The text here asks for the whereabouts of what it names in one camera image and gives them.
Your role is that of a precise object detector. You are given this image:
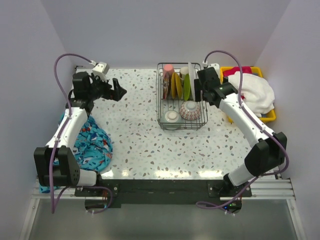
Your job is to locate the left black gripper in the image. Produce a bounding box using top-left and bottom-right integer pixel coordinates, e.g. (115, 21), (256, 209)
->
(87, 73), (126, 102)

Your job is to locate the lime green small plate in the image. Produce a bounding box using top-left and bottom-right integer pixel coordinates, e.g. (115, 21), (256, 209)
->
(183, 74), (191, 101)

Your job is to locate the white beige mug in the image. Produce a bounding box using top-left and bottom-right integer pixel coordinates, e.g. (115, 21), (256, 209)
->
(179, 66), (189, 79)

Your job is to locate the blue patterned bowl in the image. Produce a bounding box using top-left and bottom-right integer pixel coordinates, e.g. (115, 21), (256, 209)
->
(179, 101), (201, 121)

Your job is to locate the yellow brown plate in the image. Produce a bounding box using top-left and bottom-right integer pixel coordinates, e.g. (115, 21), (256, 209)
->
(170, 72), (177, 99)
(175, 73), (183, 99)

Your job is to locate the red floral plate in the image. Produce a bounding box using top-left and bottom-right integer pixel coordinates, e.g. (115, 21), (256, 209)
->
(162, 72), (170, 100)

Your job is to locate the pink cup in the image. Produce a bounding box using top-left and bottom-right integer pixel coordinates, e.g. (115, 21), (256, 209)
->
(163, 64), (175, 76)

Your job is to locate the pale green bowl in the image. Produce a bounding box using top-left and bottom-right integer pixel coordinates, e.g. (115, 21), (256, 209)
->
(160, 110), (182, 126)

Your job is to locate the blue shark print cloth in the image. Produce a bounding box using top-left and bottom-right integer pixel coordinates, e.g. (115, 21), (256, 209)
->
(52, 116), (113, 190)

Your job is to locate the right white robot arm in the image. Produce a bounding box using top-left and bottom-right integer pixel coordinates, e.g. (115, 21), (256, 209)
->
(194, 67), (288, 197)

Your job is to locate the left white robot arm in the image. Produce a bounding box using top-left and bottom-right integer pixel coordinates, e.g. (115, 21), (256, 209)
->
(33, 71), (127, 196)

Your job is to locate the pink red cloth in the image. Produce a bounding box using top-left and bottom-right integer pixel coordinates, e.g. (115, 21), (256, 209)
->
(222, 66), (253, 77)

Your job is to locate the white towel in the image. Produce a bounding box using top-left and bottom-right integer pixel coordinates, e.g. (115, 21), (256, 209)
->
(240, 73), (275, 118)

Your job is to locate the yellow plastic bin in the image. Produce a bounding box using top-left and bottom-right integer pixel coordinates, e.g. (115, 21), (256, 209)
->
(219, 65), (277, 124)

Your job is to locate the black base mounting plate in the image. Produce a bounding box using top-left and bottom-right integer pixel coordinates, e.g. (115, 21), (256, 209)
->
(75, 179), (252, 211)

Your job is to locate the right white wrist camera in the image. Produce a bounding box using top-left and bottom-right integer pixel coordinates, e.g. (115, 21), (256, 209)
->
(202, 61), (220, 77)

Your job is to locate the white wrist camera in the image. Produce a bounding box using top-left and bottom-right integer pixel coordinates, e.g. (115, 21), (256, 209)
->
(92, 62), (110, 79)
(202, 61), (220, 77)

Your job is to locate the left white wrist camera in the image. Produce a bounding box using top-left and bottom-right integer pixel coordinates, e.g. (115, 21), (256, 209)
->
(92, 62), (110, 79)

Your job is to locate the wire dish rack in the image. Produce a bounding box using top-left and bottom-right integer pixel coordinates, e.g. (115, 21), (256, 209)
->
(156, 62), (208, 131)

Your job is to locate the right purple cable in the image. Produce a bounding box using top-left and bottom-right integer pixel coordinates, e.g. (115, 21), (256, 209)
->
(196, 50), (291, 215)

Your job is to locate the purple cable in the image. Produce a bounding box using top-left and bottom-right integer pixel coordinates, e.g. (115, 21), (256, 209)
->
(49, 52), (113, 215)
(196, 50), (291, 215)

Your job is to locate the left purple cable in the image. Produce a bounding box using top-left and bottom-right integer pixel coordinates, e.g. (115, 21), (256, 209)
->
(49, 52), (113, 215)

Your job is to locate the aluminium front rail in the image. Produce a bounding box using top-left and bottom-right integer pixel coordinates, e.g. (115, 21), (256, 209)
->
(31, 179), (295, 201)

